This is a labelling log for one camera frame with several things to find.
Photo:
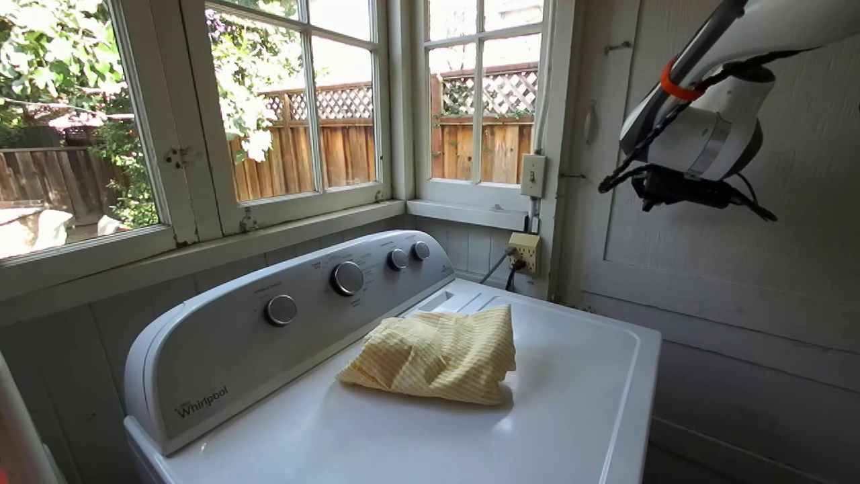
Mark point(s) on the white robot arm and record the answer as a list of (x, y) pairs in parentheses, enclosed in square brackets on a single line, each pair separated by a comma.
[(788, 28)]

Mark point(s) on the yellow folded cloth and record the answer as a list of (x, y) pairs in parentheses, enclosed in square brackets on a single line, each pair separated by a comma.
[(438, 353)]

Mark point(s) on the white wooden window frame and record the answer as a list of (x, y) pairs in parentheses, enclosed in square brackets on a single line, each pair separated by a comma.
[(480, 191), (191, 136)]

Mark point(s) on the beige power outlet adapter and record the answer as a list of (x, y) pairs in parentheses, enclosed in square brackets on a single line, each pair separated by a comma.
[(526, 254)]

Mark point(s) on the white wooden door frame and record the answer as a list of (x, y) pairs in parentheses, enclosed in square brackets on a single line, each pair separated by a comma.
[(562, 90)]

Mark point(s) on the brown wooden garden fence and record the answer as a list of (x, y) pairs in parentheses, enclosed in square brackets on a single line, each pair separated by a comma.
[(297, 156)]

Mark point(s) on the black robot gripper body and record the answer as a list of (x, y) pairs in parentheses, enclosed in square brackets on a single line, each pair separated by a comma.
[(680, 188)]

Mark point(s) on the white top-load washing machine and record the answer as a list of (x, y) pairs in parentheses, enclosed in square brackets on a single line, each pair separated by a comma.
[(554, 403)]

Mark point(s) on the grey metal conduit pipe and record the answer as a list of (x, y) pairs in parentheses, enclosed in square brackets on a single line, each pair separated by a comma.
[(532, 215)]

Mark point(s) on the beige light switch plate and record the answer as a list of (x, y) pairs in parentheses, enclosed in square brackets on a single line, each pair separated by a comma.
[(532, 176)]

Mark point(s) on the silver washer control knob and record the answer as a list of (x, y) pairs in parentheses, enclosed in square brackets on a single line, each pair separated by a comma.
[(347, 278), (395, 259), (280, 309), (421, 250)]

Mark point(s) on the metal hook latch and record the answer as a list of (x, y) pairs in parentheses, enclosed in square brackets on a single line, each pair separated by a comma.
[(573, 176)]

